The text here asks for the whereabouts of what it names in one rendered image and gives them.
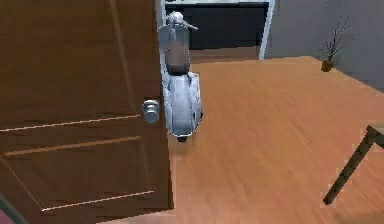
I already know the white grey scooter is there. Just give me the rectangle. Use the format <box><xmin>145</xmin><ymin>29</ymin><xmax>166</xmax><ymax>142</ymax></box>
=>
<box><xmin>156</xmin><ymin>10</ymin><xmax>204</xmax><ymax>143</ymax></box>

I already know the brown wooden room door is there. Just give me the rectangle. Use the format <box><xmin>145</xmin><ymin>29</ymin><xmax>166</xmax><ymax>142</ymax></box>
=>
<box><xmin>0</xmin><ymin>0</ymin><xmax>175</xmax><ymax>224</ymax></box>

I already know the potted thin house plant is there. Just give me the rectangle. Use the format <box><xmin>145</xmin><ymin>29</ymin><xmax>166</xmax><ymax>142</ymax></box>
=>
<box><xmin>318</xmin><ymin>16</ymin><xmax>355</xmax><ymax>73</ymax></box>

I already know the silver round door knob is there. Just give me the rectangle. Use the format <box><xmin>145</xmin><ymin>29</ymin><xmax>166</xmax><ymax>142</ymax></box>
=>
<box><xmin>141</xmin><ymin>98</ymin><xmax>162</xmax><ymax>124</ymax></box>

